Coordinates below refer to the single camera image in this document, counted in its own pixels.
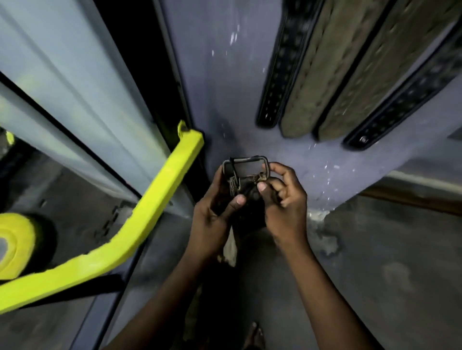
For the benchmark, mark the yellow round machine part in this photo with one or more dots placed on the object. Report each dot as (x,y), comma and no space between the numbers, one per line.
(21,245)

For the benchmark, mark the person's left forearm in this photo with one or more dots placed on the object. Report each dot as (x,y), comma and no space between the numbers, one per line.
(162,310)

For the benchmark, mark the brown leather belt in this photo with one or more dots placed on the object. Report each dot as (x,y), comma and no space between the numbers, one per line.
(379,72)

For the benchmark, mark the white machine panel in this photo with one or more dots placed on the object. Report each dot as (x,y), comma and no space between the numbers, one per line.
(90,90)

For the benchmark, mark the person's left hand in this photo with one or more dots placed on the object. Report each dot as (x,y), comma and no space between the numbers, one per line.
(209,223)

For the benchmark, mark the person's right forearm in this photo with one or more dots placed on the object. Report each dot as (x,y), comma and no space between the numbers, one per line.
(325,299)

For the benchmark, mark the black belt with white print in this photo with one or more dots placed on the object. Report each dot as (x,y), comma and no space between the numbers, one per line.
(404,101)

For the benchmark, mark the dark worn belt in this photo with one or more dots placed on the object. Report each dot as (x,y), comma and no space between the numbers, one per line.
(249,216)

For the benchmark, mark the grey machine post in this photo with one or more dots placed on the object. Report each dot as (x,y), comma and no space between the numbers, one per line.
(101,324)

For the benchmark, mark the yellow machine frame bar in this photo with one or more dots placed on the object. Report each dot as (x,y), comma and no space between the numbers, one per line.
(155,205)

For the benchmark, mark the olive green belt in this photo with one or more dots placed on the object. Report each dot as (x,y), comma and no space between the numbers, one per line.
(325,72)

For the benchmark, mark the person's right hand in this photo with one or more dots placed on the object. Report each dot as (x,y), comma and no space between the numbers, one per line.
(288,212)

